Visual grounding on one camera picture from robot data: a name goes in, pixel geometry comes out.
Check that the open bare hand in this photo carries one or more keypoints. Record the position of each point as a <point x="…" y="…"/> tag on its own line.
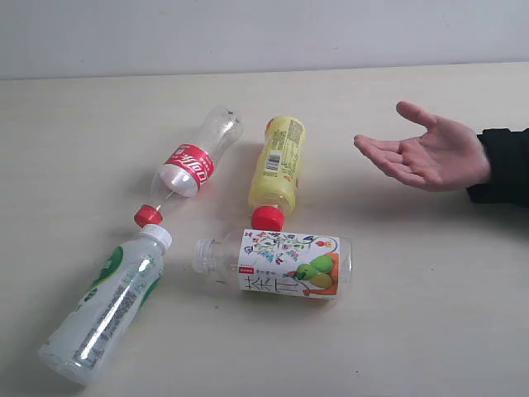
<point x="447" y="157"/>

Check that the clear red-label cola bottle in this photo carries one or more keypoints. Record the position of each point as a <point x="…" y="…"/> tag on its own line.
<point x="191" y="165"/>

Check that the white green-label bottle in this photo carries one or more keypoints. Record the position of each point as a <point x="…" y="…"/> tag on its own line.
<point x="81" y="346"/>

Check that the black-sleeved forearm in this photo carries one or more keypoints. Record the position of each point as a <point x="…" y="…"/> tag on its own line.
<point x="507" y="152"/>

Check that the yellow bottle red cap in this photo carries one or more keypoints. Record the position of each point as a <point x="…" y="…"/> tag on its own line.
<point x="273" y="188"/>

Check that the clear floral-label tea bottle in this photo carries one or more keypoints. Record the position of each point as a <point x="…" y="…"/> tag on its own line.
<point x="290" y="264"/>

